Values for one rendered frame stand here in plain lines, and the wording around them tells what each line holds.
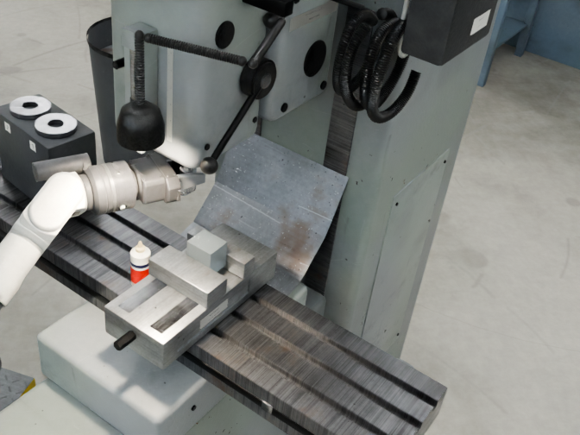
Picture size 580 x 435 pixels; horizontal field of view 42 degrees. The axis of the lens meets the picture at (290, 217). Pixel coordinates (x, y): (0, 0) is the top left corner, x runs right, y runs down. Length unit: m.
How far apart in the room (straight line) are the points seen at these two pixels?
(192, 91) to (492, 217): 2.65
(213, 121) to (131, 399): 0.56
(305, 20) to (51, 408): 0.92
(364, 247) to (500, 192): 2.20
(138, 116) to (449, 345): 2.04
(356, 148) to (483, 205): 2.18
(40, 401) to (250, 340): 0.46
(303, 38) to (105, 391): 0.76
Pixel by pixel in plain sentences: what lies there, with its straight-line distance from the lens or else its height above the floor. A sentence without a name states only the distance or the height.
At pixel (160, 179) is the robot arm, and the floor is 1.26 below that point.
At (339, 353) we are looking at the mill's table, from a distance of 1.48.
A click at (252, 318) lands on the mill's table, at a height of 0.96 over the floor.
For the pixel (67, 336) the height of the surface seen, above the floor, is 0.88.
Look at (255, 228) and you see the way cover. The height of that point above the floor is 0.95.
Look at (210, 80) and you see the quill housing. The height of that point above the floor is 1.48.
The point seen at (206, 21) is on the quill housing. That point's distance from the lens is 1.15.
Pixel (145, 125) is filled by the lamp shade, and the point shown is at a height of 1.45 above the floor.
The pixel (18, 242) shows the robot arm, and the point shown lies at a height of 1.21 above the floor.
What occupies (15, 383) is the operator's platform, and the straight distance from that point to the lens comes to 2.18.
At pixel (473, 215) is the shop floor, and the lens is 3.67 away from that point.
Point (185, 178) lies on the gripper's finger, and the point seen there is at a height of 1.24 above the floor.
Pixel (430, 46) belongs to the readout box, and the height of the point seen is 1.55.
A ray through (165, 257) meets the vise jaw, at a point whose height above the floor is 1.07.
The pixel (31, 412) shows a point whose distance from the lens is 1.64.
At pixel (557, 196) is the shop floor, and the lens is 4.02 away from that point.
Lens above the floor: 2.02
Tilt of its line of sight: 37 degrees down
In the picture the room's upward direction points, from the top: 8 degrees clockwise
